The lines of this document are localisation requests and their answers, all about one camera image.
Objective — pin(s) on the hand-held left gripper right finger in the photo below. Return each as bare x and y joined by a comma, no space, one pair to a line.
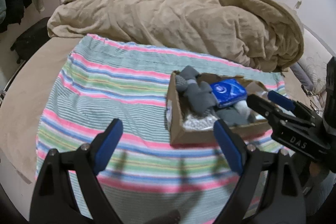
229,145

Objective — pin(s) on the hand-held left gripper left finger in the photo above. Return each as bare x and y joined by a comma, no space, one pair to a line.
107,145

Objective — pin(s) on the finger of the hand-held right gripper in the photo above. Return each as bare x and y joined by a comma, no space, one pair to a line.
265,108
282,100

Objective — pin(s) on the white sock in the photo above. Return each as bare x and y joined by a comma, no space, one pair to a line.
242,107

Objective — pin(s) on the dark grey cloth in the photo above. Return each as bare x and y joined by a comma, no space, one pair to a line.
233,117

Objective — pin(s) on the clear plastic bag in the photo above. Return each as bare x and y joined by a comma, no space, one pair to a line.
197,123

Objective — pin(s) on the blue tissue packet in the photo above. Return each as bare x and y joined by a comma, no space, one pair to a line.
228,92

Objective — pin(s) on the cardboard box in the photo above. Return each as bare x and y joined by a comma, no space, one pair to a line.
189,137

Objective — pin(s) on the grey sock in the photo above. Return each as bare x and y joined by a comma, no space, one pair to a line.
186,78
202,98

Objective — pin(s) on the person's right forearm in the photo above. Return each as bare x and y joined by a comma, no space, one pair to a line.
320,195

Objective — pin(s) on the person's right hand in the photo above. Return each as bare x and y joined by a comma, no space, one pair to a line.
317,169

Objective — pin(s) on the grey pillow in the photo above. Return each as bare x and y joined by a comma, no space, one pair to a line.
302,75

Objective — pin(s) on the striped blanket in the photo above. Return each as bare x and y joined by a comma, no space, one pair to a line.
105,98

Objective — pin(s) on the white floral pillow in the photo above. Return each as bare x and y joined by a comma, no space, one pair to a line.
316,64

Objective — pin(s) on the bed with tan sheet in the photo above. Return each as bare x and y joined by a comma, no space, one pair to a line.
21,108

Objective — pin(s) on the tan duvet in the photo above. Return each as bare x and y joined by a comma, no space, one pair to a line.
170,19

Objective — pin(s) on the black suitcase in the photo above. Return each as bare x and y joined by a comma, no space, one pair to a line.
29,40

